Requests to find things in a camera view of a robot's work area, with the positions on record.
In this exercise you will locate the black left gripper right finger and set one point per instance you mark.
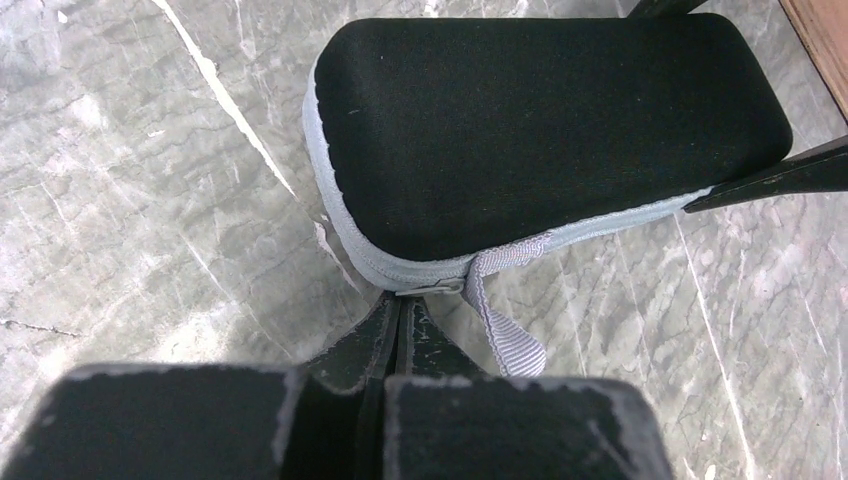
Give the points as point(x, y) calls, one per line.
point(446, 419)

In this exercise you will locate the brown wooden board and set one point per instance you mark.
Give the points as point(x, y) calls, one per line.
point(822, 28)

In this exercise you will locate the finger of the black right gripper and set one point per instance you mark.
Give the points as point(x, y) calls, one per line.
point(660, 8)
point(822, 169)

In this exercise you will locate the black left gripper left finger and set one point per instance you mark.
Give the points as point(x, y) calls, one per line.
point(216, 421)

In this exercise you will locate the black grey zippered case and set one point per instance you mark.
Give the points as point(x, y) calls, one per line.
point(447, 149)

